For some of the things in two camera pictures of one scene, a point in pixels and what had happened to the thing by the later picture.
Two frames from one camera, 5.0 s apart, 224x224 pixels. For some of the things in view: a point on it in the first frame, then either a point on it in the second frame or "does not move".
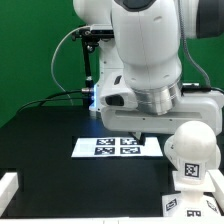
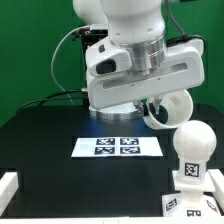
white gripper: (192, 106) → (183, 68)
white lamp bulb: (195, 143) does not move
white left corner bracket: (9, 184) does not move
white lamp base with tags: (191, 200) does not move
